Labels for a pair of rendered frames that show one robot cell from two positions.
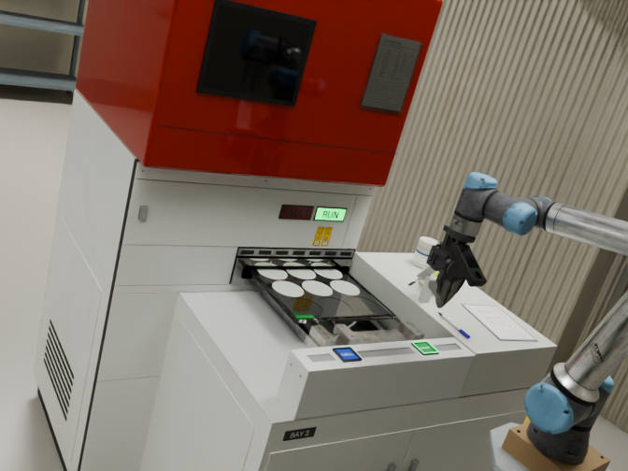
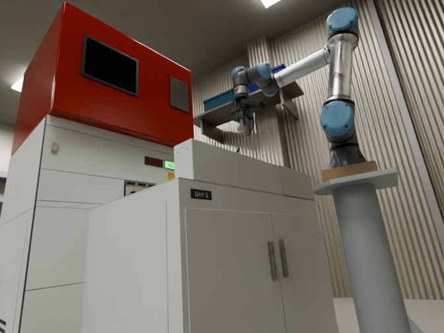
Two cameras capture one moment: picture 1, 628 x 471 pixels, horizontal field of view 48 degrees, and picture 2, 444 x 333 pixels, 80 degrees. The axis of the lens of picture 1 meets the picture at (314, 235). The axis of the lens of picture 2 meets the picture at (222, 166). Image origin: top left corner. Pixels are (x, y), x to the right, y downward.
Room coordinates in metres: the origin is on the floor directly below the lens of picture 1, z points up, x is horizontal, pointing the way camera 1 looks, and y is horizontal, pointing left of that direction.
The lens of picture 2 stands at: (0.65, 0.01, 0.61)
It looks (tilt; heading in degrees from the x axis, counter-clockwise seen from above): 17 degrees up; 347
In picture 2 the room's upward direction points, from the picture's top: 5 degrees counter-clockwise
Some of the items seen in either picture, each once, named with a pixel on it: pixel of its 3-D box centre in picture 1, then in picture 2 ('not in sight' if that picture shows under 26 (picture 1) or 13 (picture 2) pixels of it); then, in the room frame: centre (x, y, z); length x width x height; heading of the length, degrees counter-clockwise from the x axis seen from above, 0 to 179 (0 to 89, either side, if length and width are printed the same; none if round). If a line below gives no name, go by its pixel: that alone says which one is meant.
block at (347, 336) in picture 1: (346, 335); not in sight; (1.80, -0.16, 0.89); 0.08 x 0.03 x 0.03; 36
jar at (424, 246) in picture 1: (425, 252); not in sight; (2.33, -0.39, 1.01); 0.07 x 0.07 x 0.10
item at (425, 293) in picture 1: (426, 279); not in sight; (2.04, -0.37, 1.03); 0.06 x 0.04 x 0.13; 36
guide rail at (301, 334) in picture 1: (302, 332); not in sight; (1.86, -0.05, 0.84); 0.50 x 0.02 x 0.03; 36
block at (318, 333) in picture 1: (322, 336); not in sight; (1.75, -0.10, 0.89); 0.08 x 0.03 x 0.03; 36
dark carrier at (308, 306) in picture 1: (317, 289); not in sight; (2.05, -0.06, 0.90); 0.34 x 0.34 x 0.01; 36
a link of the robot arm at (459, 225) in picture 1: (464, 224); (240, 93); (1.73, -0.36, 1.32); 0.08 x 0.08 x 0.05
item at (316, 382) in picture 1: (380, 375); (236, 174); (1.65, -0.27, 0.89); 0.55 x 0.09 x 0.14; 126
